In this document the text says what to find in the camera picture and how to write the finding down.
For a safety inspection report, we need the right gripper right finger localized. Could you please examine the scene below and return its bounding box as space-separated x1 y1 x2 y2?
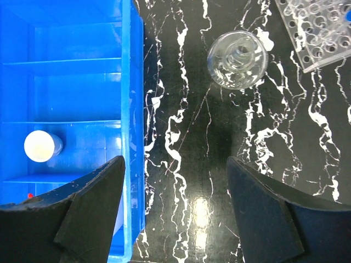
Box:
227 156 350 262

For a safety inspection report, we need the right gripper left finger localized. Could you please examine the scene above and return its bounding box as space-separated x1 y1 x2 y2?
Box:
1 156 125 262

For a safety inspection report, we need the blue compartment bin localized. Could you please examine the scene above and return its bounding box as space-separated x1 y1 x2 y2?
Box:
1 1 145 262

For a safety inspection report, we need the small glass beaker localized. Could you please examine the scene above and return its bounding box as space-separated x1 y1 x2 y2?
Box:
207 30 268 90

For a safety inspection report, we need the clear tube rack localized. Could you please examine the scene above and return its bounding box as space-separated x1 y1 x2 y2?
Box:
275 0 350 73

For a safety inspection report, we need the centrifuge tube blue cap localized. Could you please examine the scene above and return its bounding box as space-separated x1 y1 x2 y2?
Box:
345 10 351 23

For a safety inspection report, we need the small white crucible cup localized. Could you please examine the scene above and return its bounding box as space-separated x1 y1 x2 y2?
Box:
24 130 64 163

